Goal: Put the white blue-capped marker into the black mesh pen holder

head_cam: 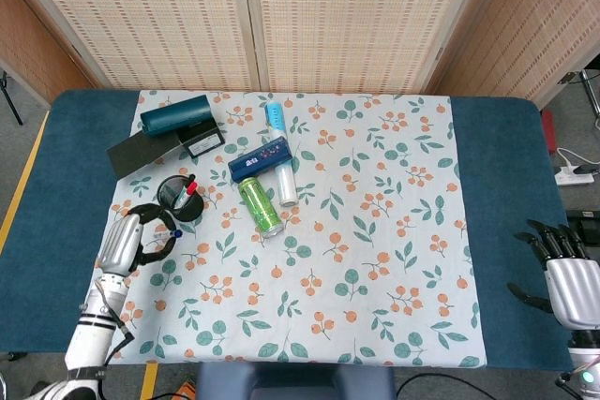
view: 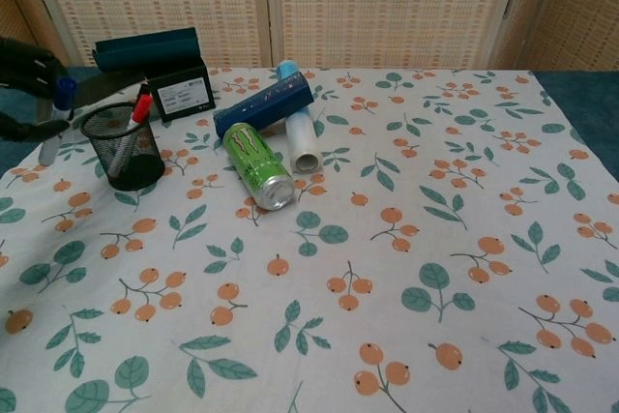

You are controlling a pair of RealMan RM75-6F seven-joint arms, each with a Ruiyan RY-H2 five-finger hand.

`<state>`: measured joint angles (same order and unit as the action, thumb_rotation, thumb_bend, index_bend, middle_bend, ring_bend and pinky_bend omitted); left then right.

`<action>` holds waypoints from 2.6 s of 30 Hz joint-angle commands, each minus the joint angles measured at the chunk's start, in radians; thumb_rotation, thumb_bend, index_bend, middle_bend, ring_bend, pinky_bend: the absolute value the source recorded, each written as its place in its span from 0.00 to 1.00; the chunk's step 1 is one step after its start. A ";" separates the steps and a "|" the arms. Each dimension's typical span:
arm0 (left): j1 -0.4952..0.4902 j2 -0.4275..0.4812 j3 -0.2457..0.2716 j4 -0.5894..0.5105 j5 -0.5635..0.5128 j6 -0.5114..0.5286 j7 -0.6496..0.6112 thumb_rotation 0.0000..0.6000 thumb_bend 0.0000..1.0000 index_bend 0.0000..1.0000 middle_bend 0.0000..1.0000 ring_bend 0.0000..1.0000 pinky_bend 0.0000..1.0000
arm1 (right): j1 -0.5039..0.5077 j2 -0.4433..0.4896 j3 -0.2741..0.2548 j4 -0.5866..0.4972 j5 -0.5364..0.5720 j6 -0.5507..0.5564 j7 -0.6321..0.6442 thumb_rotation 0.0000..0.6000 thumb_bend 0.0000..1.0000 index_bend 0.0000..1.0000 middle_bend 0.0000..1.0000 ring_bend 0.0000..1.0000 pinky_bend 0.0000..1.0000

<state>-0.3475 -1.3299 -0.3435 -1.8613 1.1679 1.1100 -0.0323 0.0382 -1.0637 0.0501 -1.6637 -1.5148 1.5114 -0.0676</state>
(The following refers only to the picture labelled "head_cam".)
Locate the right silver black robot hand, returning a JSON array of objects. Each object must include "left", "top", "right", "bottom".
[{"left": 507, "top": 218, "right": 600, "bottom": 331}]

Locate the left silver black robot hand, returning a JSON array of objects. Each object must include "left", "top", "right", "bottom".
[{"left": 95, "top": 202, "right": 182, "bottom": 277}]

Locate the black mesh pen holder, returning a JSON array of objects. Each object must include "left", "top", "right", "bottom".
[{"left": 157, "top": 173, "right": 206, "bottom": 224}]

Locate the red cap marker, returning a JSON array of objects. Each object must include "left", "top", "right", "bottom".
[{"left": 173, "top": 183, "right": 198, "bottom": 210}]

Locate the black device on floor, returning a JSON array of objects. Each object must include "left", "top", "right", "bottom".
[{"left": 565, "top": 208, "right": 600, "bottom": 233}]

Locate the dark grey flat sheet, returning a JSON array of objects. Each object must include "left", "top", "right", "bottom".
[{"left": 106, "top": 130, "right": 185, "bottom": 181}]

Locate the white power strip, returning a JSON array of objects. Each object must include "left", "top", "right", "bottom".
[{"left": 554, "top": 169, "right": 595, "bottom": 187}]

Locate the black box with white label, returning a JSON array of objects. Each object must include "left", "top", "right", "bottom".
[{"left": 177, "top": 119, "right": 226, "bottom": 160}]

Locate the teal cylindrical case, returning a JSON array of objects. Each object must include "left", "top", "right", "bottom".
[{"left": 139, "top": 94, "right": 213, "bottom": 140}]

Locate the green energy drink can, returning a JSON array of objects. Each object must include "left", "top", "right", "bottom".
[{"left": 237, "top": 176, "right": 285, "bottom": 239}]

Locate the red object on floor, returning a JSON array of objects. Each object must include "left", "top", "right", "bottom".
[{"left": 539, "top": 109, "right": 560, "bottom": 156}]

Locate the navy blue long box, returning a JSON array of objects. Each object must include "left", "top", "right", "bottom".
[{"left": 227, "top": 135, "right": 293, "bottom": 184}]

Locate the white and blue tube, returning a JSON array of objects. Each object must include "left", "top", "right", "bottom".
[{"left": 263, "top": 99, "right": 300, "bottom": 208}]

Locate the black tripod leg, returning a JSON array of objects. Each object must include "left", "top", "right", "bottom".
[{"left": 0, "top": 69, "right": 24, "bottom": 127}]

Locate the metal stand with black clamp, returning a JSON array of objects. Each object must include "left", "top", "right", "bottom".
[{"left": 557, "top": 68, "right": 600, "bottom": 130}]

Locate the floral print tablecloth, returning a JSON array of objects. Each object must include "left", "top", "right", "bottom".
[{"left": 106, "top": 89, "right": 488, "bottom": 369}]

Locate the dark blue robot torso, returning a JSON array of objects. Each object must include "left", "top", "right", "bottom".
[{"left": 195, "top": 362, "right": 397, "bottom": 400}]

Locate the woven bamboo folding screen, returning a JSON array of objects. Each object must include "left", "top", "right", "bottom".
[{"left": 0, "top": 0, "right": 600, "bottom": 107}]

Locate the white power cable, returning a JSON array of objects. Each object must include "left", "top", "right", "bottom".
[{"left": 555, "top": 146, "right": 585, "bottom": 172}]

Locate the black floor cable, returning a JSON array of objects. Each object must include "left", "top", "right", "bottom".
[{"left": 396, "top": 373, "right": 474, "bottom": 400}]

